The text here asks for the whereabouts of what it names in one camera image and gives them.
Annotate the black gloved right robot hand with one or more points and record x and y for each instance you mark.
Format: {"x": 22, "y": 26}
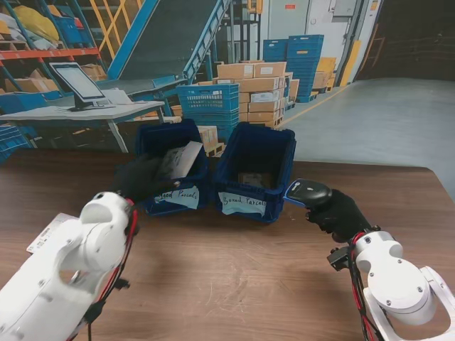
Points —
{"x": 341, "y": 216}

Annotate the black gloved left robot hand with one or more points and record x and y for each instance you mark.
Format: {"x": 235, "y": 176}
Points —
{"x": 138, "y": 177}

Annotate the black and blue barcode scanner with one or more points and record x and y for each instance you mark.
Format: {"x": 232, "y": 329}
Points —
{"x": 307, "y": 193}

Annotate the white plastic mailer bag parcel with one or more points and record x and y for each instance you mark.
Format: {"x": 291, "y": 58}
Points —
{"x": 181, "y": 160}

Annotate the cardboard box handwritten label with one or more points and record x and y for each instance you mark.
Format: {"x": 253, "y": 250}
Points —
{"x": 256, "y": 178}

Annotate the tall cardboard box white label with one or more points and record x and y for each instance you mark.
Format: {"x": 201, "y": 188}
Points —
{"x": 44, "y": 236}

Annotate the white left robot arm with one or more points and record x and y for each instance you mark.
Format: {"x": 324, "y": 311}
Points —
{"x": 60, "y": 270}

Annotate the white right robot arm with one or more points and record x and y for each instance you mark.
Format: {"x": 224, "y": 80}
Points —
{"x": 398, "y": 284}

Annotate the paper label bagged parcels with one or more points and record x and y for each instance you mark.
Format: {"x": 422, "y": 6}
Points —
{"x": 185, "y": 197}

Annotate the blue bin labelled bagged parcels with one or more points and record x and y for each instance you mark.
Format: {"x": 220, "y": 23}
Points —
{"x": 192, "y": 170}

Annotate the paper label boxed parcels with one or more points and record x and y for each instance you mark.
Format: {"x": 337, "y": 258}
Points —
{"x": 241, "y": 206}

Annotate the blue bin labelled boxed parcels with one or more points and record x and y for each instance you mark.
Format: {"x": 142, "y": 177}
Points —
{"x": 256, "y": 156}

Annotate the printed warehouse backdrop banner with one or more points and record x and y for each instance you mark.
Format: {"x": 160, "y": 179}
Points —
{"x": 373, "y": 106}

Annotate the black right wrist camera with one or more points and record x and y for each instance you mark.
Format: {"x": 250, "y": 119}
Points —
{"x": 339, "y": 258}

